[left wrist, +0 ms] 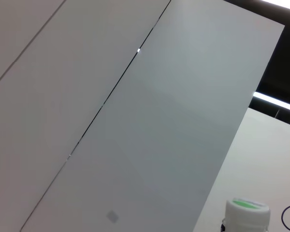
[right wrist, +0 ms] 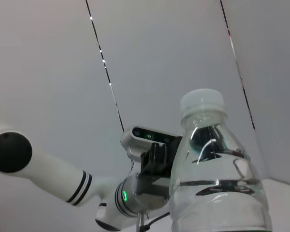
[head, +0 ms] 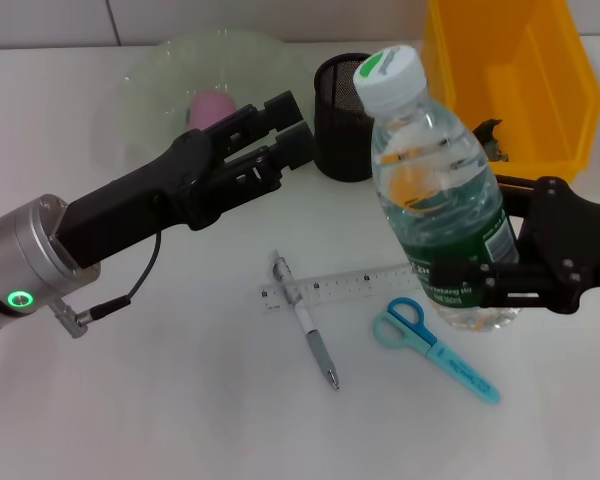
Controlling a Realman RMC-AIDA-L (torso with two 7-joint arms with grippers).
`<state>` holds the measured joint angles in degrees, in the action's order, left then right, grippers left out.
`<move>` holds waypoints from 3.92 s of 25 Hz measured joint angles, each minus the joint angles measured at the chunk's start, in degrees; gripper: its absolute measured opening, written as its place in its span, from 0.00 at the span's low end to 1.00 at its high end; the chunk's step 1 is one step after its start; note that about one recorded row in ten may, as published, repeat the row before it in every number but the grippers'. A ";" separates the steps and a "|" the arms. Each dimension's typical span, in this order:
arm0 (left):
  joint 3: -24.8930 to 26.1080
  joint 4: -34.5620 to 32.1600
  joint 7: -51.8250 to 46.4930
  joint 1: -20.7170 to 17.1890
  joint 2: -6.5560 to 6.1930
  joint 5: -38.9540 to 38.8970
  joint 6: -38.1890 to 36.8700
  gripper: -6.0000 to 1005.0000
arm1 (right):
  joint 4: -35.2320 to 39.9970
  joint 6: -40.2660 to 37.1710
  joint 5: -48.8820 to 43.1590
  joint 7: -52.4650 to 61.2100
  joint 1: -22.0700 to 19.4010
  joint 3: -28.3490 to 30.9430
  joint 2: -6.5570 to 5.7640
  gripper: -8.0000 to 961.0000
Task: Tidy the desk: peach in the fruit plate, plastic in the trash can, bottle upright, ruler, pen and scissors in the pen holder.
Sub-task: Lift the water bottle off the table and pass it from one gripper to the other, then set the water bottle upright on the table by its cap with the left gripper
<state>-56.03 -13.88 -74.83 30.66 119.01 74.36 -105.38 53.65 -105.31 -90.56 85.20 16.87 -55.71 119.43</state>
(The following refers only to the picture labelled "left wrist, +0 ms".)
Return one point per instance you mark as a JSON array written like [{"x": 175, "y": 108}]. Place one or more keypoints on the ceiling light strip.
[
  {"x": 275, "y": 101},
  {"x": 285, "y": 4}
]

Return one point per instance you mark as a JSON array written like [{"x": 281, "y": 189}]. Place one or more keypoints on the clear water bottle green label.
[{"x": 246, "y": 216}]

